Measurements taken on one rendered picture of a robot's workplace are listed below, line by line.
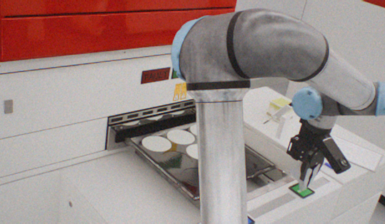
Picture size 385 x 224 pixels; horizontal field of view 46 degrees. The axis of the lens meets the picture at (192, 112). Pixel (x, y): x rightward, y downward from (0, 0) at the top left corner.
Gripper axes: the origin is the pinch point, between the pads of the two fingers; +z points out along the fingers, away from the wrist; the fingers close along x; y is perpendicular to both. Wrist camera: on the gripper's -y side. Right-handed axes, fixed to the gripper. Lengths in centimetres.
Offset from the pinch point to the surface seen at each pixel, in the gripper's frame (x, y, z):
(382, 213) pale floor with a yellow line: -168, 28, 97
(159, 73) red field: 11, 58, -13
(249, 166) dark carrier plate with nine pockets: -3.4, 22.9, 7.8
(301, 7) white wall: -279, 207, 16
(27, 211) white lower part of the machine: 56, 59, 29
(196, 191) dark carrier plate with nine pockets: 21.8, 20.9, 7.7
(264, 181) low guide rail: -8.1, 18.8, 12.7
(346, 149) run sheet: -35.2, 7.9, 0.8
